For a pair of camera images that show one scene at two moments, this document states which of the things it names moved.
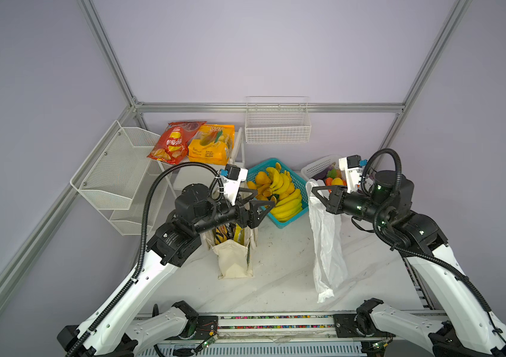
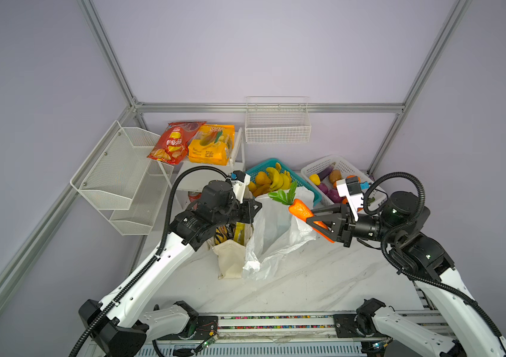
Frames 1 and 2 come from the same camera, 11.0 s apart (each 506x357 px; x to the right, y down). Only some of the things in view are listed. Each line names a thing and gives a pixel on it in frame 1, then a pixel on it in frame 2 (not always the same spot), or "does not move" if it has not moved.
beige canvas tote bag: [234, 257] does not move
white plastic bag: [330, 267] → [276, 232]
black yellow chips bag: [223, 233] does not move
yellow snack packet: [239, 234] does not move
